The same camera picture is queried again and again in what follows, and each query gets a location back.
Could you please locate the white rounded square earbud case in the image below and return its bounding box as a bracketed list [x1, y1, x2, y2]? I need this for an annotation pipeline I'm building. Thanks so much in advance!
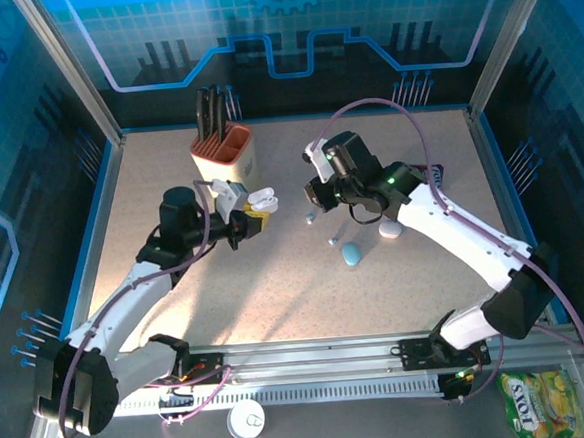
[246, 186, 281, 216]

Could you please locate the white oval earbud case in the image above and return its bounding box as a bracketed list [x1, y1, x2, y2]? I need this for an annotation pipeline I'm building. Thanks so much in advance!
[377, 219, 404, 241]

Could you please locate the blue oval earbud case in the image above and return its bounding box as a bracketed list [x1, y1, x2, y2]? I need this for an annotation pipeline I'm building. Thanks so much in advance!
[340, 240, 364, 268]

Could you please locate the beige knife holder orange rim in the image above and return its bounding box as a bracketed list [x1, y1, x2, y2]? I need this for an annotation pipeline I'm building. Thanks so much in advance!
[188, 119, 262, 202]

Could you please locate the red candy packet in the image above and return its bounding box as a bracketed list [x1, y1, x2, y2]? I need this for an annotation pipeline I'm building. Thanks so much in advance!
[425, 161, 447, 186]

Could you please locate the white round lid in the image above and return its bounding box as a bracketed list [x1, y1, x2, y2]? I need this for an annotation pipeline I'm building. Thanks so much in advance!
[225, 398, 269, 438]

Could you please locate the yellow green candy bag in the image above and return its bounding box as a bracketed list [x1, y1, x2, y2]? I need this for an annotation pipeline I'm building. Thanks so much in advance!
[496, 366, 584, 438]

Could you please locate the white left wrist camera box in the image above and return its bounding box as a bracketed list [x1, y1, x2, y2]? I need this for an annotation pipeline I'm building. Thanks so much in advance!
[211, 176, 252, 224]

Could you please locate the aluminium side rail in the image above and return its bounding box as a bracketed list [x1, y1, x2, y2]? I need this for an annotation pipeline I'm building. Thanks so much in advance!
[58, 133, 141, 346]
[466, 102, 556, 328]

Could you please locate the black handled knife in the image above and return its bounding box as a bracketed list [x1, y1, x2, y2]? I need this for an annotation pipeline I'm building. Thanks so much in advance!
[203, 84, 221, 136]
[194, 88, 211, 142]
[213, 90, 231, 144]

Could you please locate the aluminium frame rail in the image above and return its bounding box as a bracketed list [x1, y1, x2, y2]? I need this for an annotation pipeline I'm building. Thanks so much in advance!
[40, 319, 584, 398]

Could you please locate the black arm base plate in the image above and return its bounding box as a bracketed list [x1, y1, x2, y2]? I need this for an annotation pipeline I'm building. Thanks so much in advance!
[132, 351, 233, 390]
[398, 332, 493, 372]

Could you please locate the white slotted cable duct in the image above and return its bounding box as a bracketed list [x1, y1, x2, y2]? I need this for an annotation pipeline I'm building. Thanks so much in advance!
[61, 374, 449, 422]

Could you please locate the aluminium frame post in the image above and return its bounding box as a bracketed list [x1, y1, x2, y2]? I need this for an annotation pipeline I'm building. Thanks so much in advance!
[460, 0, 569, 120]
[11, 0, 126, 152]

